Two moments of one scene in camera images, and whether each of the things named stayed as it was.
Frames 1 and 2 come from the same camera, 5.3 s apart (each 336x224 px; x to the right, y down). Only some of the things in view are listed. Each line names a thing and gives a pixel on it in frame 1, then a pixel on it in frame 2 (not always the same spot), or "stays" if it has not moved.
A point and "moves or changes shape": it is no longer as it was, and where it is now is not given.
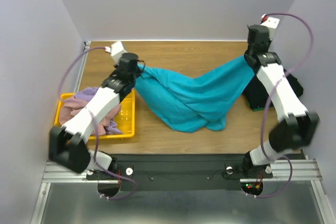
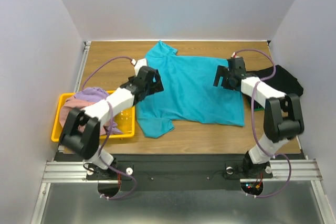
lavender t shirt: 86,94 stays
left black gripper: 139,72 → 158,87
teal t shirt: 188,104 moves or changes shape
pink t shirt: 71,106 stays
